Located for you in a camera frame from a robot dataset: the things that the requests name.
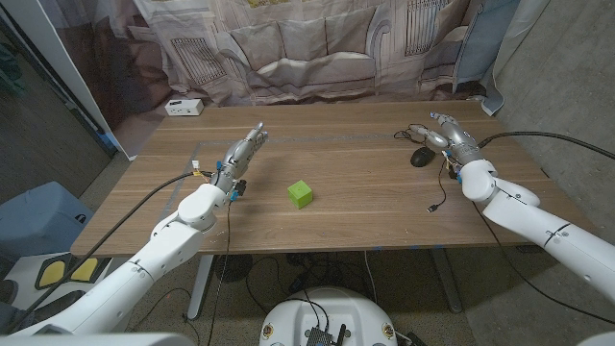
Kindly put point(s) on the printed sofa backdrop cloth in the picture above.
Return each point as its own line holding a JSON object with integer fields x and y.
{"x": 307, "y": 48}

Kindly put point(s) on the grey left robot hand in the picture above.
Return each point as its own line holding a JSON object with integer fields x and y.
{"x": 238, "y": 156}

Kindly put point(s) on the grey table leg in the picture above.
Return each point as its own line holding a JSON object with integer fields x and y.
{"x": 447, "y": 283}

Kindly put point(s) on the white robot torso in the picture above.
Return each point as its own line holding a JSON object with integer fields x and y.
{"x": 96, "y": 340}

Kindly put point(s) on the person in blue jeans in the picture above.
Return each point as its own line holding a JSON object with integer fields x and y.
{"x": 6, "y": 290}

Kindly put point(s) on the black computer mouse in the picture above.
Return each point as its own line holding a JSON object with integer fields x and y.
{"x": 423, "y": 156}

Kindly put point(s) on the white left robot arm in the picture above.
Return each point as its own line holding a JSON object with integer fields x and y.
{"x": 168, "y": 245}

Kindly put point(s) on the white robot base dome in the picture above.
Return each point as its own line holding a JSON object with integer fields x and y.
{"x": 331, "y": 307}

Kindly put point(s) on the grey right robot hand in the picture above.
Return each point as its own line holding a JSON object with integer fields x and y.
{"x": 459, "y": 141}

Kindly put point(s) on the white power strip box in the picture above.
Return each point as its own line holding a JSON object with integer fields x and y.
{"x": 184, "y": 107}

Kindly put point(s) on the blue-grey plastic bin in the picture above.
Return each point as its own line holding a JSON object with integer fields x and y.
{"x": 38, "y": 221}

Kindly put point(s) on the green cube block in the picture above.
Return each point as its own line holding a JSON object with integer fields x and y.
{"x": 300, "y": 194}

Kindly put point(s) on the dark green cloth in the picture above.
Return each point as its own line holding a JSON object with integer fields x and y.
{"x": 9, "y": 72}

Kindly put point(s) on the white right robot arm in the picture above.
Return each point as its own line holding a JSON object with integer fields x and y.
{"x": 528, "y": 216}

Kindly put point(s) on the black round floor fan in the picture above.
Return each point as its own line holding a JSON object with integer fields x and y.
{"x": 233, "y": 268}

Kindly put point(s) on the white mat with yellow shapes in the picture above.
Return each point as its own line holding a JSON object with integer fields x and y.
{"x": 53, "y": 271}

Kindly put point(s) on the black electronics module with antenna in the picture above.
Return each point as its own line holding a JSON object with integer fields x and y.
{"x": 319, "y": 336}

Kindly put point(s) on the white table leg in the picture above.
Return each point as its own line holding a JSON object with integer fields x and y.
{"x": 199, "y": 288}

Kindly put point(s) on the white leaning panel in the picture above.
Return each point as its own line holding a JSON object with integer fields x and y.
{"x": 62, "y": 62}

